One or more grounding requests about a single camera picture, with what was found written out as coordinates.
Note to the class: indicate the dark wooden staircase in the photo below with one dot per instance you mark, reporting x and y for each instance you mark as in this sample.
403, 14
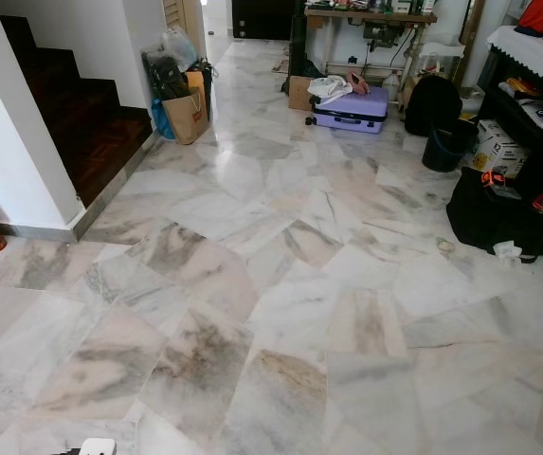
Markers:
91, 123

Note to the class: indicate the blue bag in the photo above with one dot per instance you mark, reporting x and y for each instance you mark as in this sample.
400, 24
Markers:
162, 120

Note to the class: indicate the brown paper bag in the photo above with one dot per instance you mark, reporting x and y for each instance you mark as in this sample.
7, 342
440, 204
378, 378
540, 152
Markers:
187, 118

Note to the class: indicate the dark grey bag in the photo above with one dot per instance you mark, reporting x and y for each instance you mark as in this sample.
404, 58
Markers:
165, 76

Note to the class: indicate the clear plastic bag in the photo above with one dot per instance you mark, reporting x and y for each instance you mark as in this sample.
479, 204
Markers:
181, 47

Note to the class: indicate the small brown cardboard box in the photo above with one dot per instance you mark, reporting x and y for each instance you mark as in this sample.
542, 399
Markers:
299, 93

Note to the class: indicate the dark wooden door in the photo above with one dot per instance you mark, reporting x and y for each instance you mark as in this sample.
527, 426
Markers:
262, 19

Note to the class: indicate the white cloth bundle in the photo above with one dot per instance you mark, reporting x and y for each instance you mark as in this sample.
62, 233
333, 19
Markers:
329, 89

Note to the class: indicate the purple suitcase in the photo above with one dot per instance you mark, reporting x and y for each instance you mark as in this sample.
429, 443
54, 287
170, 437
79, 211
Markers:
354, 109

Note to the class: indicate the wooden console table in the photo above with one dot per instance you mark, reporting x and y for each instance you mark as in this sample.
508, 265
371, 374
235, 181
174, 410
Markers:
371, 16

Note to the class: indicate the black backpack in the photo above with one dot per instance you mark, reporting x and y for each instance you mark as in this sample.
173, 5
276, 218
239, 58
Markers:
432, 104

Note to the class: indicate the black bucket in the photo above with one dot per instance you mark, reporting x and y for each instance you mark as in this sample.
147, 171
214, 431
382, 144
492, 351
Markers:
446, 150

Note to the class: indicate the black duffel bag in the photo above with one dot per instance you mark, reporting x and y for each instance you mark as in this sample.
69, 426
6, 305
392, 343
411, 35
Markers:
489, 218

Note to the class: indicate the white cardboard box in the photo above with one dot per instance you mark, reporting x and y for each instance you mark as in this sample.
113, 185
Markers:
498, 150

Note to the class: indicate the crumpled white tissue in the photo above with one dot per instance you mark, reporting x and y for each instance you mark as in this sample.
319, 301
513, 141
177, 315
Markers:
507, 251

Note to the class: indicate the white lace cloth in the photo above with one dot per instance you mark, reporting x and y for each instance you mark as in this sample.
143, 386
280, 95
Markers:
532, 47

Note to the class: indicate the red bag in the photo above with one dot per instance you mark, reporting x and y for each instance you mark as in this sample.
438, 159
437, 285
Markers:
541, 16

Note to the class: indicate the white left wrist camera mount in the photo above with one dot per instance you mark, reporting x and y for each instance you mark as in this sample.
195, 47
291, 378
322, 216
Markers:
98, 446

